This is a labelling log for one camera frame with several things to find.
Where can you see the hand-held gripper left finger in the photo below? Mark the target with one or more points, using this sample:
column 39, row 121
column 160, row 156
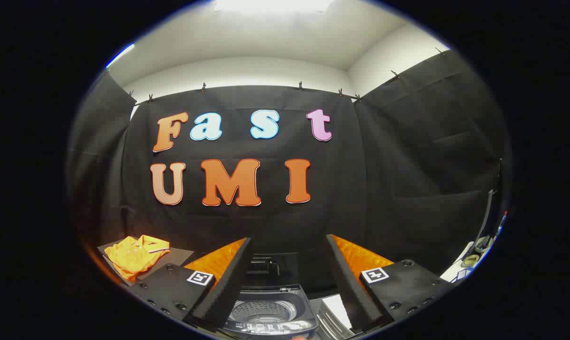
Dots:
column 228, row 283

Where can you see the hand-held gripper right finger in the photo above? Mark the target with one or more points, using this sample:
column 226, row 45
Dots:
column 351, row 283

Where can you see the grey washing machine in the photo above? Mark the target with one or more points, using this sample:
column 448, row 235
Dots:
column 266, row 326

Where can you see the dark glass washing machine lid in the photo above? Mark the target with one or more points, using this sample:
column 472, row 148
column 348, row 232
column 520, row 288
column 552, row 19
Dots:
column 285, row 269

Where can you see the orange polo shirt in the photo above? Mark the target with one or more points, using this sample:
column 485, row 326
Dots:
column 133, row 257

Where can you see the grey flat board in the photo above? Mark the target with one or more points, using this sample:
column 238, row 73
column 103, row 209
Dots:
column 178, row 255

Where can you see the black backdrop cloth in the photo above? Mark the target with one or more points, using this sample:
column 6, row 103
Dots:
column 360, row 189

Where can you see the ceiling light panel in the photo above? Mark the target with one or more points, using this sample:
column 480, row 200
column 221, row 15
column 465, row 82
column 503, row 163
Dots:
column 271, row 4

